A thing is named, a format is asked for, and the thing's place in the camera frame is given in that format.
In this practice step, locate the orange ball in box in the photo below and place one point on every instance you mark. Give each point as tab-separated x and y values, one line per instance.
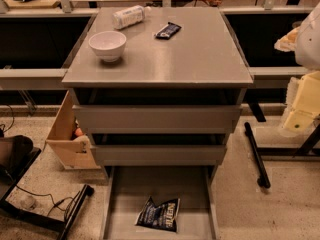
78	132

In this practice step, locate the clear plastic water bottle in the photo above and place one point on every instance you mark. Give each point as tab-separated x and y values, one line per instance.
129	16

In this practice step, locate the blue chip bag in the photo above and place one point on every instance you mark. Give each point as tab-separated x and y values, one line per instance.
160	217

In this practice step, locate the black floor stand bar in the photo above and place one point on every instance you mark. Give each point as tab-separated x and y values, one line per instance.
263	180

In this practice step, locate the dark bag on left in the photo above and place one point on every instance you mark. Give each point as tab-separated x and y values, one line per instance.
13	150

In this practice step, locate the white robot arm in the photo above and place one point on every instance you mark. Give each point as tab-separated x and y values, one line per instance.
307	52

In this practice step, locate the cardboard box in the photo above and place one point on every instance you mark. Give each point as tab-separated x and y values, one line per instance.
73	152

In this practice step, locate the open bottom drawer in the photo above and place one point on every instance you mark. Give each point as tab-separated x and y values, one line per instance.
129	188

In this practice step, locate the grey drawer cabinet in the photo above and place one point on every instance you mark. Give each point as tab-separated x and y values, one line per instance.
164	102

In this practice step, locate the dark blue snack bar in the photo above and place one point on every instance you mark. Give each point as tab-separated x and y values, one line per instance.
168	31

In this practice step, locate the black frame base left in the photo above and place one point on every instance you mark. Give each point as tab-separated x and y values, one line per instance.
9	181

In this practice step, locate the white ceramic bowl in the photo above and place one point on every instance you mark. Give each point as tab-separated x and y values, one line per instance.
108	45

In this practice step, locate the grey metal rail frame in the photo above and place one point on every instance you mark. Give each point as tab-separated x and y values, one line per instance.
46	78

